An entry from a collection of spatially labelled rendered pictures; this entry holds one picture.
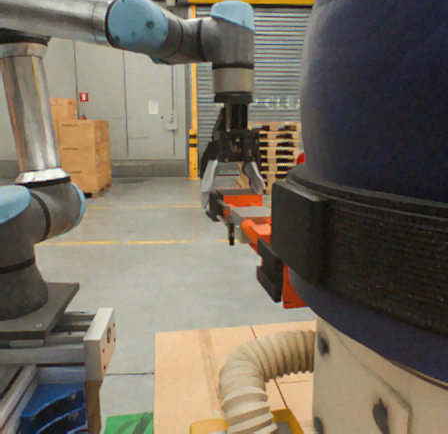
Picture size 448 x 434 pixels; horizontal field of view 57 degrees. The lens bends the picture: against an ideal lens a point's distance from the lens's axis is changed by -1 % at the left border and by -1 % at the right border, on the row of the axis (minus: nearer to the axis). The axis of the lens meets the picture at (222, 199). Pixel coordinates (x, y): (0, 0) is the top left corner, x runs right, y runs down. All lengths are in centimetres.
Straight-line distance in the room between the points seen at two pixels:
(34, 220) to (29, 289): 13
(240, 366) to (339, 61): 29
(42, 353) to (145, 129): 931
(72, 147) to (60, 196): 668
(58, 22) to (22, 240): 40
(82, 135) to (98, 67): 307
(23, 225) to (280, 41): 958
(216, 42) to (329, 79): 59
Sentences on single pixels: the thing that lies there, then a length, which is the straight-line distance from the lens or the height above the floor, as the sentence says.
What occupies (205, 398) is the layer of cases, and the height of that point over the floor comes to 54.
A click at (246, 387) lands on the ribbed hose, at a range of 38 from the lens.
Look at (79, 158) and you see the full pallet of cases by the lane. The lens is 761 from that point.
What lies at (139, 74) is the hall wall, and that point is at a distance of 1013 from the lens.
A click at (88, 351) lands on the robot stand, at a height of 97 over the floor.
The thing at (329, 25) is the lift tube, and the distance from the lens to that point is 17.
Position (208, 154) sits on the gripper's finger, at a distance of 77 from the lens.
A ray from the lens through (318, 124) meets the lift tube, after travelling 18.
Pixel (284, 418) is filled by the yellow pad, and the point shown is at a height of 114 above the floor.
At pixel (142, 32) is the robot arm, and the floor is 153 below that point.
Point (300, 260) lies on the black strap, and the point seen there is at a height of 135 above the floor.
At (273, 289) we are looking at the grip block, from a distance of 44.
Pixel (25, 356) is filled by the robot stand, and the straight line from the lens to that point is 92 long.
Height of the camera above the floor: 141
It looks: 11 degrees down
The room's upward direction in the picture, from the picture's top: straight up
